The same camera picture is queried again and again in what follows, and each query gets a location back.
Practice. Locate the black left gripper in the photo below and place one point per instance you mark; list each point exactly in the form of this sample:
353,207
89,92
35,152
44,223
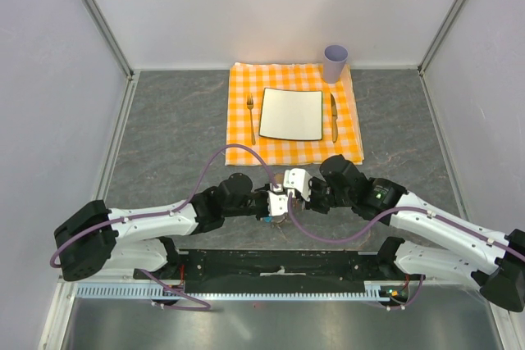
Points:
265,194

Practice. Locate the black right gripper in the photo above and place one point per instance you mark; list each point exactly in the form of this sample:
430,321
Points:
311,204

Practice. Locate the metal key organizer blue handle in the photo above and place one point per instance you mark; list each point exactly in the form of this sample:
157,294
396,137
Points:
295,203

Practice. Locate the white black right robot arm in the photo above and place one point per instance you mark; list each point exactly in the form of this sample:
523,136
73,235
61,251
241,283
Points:
489,261

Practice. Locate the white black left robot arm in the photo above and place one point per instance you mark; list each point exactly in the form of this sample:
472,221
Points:
99,240

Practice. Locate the orange white checkered cloth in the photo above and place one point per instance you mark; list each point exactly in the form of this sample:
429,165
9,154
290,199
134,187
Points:
246,78

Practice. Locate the gold knife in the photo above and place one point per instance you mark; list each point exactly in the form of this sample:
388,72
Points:
334,117

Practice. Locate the white square plate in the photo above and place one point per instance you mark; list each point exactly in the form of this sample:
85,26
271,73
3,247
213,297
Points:
291,115

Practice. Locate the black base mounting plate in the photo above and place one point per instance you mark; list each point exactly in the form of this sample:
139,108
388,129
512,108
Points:
277,271

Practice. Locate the lilac plastic cup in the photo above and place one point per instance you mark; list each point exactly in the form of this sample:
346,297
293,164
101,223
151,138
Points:
335,58

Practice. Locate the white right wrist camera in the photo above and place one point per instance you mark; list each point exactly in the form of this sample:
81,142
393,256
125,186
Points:
297,183

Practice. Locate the light blue cable duct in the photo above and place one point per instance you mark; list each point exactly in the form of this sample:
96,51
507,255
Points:
150,291

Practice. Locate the right aluminium frame post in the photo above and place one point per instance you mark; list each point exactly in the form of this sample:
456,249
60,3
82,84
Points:
441,34

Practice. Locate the aluminium frame post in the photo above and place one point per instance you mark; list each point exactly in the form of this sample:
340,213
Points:
108,36
441,34

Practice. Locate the left aluminium frame post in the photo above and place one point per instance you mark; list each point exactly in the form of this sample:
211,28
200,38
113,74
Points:
108,36

